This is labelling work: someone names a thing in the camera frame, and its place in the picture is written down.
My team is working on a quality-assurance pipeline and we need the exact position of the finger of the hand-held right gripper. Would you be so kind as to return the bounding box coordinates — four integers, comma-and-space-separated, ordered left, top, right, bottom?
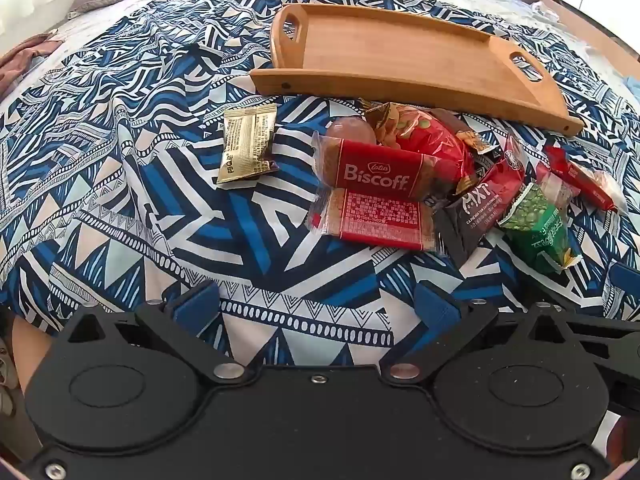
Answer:
520, 280, 640, 413

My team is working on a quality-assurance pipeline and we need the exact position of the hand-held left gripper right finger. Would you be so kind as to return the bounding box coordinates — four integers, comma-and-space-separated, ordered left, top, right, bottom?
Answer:
380, 280, 583, 388

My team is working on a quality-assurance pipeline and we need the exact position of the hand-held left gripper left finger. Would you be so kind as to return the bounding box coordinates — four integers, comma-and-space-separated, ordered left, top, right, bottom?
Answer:
52, 280, 248, 388

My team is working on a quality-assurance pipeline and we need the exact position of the red and black snack packet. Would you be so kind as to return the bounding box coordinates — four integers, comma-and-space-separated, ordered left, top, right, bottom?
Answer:
434, 135, 527, 268

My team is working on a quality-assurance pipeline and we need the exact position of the red biscuit packet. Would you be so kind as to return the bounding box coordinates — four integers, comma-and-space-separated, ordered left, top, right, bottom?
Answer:
311, 132, 461, 200
306, 187, 438, 252

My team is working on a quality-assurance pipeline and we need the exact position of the green pea packet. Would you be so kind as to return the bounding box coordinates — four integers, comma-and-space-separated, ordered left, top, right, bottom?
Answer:
497, 182, 581, 276

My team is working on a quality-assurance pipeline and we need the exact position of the red nut packet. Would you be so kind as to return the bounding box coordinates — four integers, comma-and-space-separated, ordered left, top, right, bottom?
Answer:
364, 102, 493, 196

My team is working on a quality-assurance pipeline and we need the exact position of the gold snack packet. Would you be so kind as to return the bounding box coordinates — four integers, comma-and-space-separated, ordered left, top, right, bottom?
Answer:
216, 103, 280, 186

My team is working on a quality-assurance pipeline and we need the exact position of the pink clear candy packet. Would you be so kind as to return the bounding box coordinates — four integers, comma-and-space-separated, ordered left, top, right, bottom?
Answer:
542, 145, 628, 212

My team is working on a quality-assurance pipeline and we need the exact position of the clear jelly cup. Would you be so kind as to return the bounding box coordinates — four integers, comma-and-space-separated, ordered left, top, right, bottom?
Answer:
325, 116, 378, 147

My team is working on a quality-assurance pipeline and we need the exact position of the wooden tray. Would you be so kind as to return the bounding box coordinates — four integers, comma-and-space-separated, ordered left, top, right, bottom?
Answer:
249, 2, 586, 137

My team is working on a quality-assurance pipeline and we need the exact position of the blue patterned blanket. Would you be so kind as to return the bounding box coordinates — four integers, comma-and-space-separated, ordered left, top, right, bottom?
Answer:
0, 0, 640, 356

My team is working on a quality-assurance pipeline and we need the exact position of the person's leg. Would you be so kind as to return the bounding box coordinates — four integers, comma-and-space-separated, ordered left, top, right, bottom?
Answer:
10, 317, 53, 396

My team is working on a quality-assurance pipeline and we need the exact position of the brown cloth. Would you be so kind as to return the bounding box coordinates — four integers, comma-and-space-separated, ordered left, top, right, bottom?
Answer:
0, 32, 63, 101

